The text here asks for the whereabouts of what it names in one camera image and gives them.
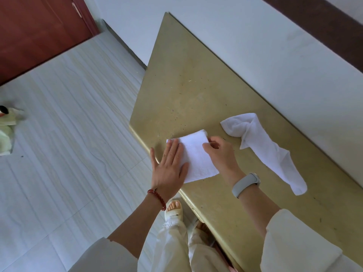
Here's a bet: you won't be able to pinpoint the person's left hand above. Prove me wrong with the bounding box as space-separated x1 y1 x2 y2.
150 138 189 203

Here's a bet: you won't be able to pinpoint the person's right hand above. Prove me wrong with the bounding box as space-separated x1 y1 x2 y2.
202 136 246 185

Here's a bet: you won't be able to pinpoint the white sock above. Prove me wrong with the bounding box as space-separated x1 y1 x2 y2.
220 113 308 196
166 130 220 184

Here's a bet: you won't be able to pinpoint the person's left forearm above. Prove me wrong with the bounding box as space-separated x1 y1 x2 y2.
107 192 168 259

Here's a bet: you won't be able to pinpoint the person's right forearm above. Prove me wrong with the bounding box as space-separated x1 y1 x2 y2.
238 182 282 239

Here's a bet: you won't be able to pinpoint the cream sandal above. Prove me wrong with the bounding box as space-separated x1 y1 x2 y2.
164 199 184 225

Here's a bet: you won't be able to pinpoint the grey wrist band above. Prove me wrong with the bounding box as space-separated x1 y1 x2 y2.
231 173 261 199

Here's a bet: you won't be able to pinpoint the unfolded white sock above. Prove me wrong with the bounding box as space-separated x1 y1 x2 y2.
220 113 308 196

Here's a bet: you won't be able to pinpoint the cream trousers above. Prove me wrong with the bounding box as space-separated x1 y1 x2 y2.
151 215 231 272

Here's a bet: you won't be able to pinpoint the dark skirting board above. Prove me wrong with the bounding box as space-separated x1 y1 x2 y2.
102 19 148 70

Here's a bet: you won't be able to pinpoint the cream long-sleeved top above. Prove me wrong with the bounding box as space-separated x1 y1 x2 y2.
67 209 363 272

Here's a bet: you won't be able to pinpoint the cream plush slipper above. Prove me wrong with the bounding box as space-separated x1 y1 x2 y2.
0 125 15 156
0 106 25 127

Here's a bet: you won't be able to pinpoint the dark brown wooden beam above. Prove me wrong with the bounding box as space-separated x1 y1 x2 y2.
259 0 363 73

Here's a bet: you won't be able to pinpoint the red-brown wooden door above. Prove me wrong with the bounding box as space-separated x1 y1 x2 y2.
0 0 100 86

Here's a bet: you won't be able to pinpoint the red bead bracelet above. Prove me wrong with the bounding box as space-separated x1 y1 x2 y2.
147 189 167 212

